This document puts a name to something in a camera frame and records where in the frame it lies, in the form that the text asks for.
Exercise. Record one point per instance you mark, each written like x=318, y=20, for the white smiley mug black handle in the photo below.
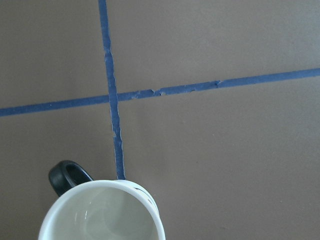
x=88, y=209

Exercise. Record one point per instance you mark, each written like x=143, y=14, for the brown paper table cover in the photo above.
x=213, y=106

